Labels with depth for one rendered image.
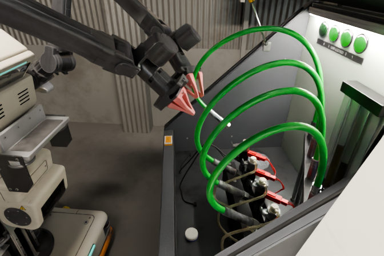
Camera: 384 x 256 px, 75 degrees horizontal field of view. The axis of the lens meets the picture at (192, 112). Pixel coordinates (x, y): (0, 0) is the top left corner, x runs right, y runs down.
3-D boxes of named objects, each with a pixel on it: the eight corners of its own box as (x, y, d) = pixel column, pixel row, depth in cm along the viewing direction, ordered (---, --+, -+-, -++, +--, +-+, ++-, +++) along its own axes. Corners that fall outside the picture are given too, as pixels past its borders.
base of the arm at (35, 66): (36, 62, 105) (16, 72, 94) (47, 51, 102) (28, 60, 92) (53, 78, 108) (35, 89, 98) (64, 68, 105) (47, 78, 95)
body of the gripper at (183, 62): (203, 69, 83) (191, 51, 84) (184, 71, 75) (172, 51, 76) (190, 80, 87) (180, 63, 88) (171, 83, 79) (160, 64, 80)
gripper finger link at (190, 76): (212, 90, 80) (198, 66, 82) (200, 93, 75) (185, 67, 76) (199, 100, 84) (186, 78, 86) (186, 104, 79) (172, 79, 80)
